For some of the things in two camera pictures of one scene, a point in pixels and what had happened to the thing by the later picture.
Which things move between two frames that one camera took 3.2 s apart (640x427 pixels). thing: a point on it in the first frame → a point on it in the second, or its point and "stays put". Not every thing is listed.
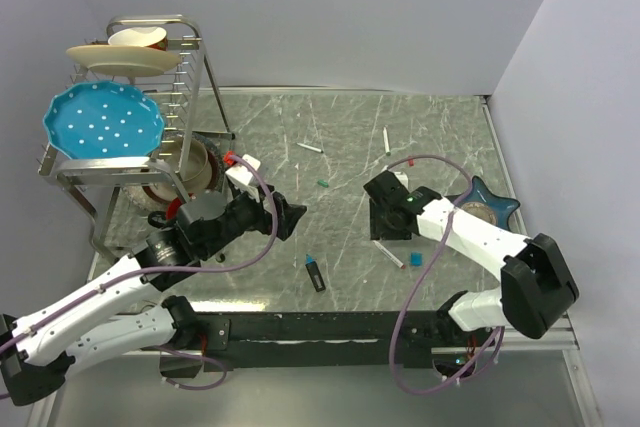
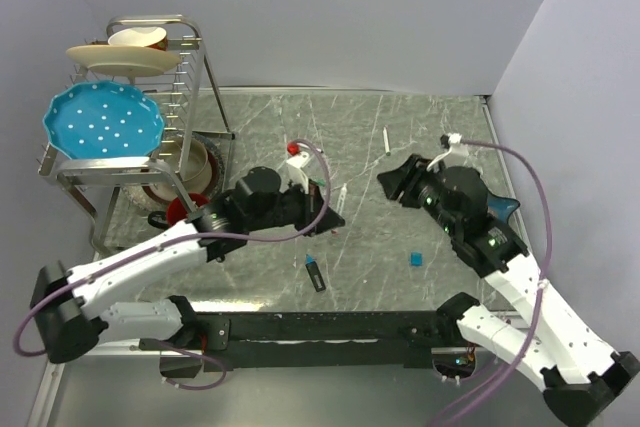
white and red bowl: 147,37 stays put
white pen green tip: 386,140 stays put
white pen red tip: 389,255 → 339,208
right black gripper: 378,230 → 405,178
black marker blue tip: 315,273 stays put
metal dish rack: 141,104 stays put
